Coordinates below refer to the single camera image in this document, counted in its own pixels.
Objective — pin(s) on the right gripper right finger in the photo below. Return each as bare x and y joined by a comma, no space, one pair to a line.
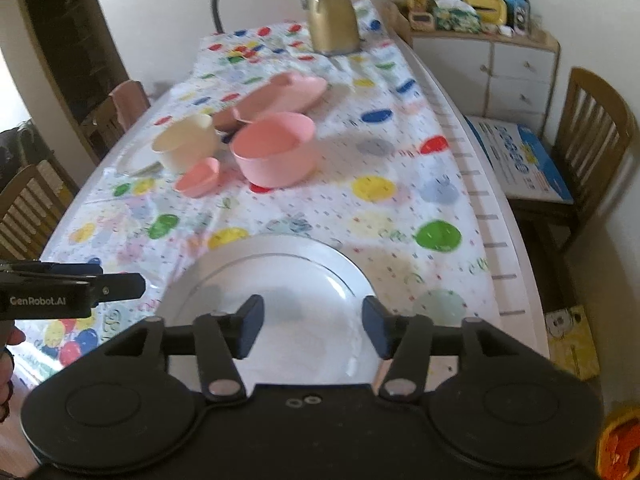
406,342

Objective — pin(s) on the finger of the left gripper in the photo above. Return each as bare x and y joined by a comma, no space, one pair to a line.
116,287

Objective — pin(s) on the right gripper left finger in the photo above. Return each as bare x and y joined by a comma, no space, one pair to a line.
219,341

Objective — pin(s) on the small pink heart dish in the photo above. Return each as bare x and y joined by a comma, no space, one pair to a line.
200,180

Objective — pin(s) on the cream bowl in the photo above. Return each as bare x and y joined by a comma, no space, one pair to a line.
186,142

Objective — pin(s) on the large pink bowl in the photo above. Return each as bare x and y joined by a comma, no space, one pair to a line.
277,151

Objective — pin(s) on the person's left hand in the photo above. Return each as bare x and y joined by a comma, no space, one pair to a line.
7,368

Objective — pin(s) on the wooden chair near left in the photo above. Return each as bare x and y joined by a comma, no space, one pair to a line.
33,203

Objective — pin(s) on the wooden chair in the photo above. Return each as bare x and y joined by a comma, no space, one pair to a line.
595,130
33,203
101,128

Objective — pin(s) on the white round plate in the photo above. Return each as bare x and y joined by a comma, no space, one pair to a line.
313,294

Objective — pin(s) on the small white plate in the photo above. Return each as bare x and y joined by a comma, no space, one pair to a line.
138,159

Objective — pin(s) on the wooden chair far left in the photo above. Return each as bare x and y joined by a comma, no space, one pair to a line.
101,128

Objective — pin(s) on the yellow cartoon bag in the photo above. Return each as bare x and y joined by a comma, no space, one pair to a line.
570,342

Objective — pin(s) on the pink cloth on chair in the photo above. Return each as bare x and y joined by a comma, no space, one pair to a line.
130,102

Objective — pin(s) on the balloon pattern tablecloth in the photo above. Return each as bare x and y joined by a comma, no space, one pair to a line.
387,193

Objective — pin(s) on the blue white cardboard box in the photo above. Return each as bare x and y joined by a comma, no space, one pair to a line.
520,162

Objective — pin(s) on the orange toy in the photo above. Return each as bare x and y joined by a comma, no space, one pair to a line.
618,445

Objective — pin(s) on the pink bear-shaped plate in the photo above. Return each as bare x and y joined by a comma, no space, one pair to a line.
286,92

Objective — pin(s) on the white drawer cabinet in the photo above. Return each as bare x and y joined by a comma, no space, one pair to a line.
505,78

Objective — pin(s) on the wooden chair right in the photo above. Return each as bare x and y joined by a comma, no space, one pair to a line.
595,130

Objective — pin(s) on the white digital timer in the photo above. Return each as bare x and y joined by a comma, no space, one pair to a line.
421,21

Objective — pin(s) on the green floral tissue pack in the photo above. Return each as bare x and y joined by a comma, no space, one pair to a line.
456,16

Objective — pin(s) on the gold thermos jug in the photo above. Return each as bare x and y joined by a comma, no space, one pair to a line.
332,26

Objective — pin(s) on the yellow tissue box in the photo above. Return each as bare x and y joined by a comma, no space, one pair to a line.
490,11

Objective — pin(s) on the blue globe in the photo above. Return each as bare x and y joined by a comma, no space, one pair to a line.
513,6

